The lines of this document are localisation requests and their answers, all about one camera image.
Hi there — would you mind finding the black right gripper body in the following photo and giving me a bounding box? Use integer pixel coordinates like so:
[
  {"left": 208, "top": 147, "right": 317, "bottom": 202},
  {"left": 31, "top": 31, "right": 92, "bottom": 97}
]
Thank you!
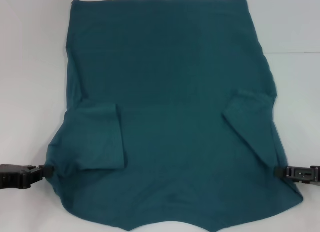
[{"left": 286, "top": 164, "right": 320, "bottom": 186}]

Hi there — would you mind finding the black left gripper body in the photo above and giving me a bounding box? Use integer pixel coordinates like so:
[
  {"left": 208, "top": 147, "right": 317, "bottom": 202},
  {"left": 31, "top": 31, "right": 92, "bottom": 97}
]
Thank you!
[{"left": 0, "top": 163, "right": 39, "bottom": 190}]

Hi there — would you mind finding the teal shirt with white print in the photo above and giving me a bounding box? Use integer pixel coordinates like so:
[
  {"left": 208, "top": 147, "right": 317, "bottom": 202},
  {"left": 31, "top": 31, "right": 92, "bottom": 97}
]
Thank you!
[{"left": 46, "top": 0, "right": 305, "bottom": 232}]

